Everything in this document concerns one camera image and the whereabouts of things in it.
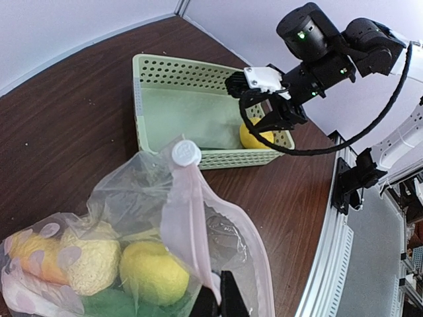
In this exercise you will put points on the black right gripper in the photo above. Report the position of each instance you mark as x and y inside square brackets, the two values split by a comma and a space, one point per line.
[307, 81]

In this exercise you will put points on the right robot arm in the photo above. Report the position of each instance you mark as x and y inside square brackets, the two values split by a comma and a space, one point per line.
[372, 47]

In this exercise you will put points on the pale yellow bumpy fruit toy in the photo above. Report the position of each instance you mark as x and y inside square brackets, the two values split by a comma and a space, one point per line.
[89, 258]

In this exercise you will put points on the orange mango toy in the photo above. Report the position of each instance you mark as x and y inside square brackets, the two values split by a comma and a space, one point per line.
[38, 256]

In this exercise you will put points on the clear zip top bag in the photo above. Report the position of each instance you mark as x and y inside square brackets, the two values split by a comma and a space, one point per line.
[161, 198]

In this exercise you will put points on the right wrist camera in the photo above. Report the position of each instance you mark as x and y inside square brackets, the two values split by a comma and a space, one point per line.
[264, 80]

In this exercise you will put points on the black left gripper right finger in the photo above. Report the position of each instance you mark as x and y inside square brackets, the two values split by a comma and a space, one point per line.
[232, 303]

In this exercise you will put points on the green plastic basket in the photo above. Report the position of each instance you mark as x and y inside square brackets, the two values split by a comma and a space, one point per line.
[174, 97]

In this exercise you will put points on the right aluminium frame post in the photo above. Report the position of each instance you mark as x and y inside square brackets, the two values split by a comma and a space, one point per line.
[181, 7]

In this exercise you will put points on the green bok choy toy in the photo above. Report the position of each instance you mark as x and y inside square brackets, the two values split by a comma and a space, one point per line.
[113, 302]

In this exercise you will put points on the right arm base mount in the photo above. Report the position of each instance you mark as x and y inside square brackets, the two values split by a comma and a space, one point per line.
[348, 180]

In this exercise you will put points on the aluminium front rail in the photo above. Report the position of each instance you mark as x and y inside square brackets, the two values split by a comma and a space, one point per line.
[361, 267]

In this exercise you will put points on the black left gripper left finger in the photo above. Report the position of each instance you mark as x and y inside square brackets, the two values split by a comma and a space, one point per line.
[205, 304]

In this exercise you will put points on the green lime toy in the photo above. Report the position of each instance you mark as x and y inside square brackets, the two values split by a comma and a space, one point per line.
[150, 274]

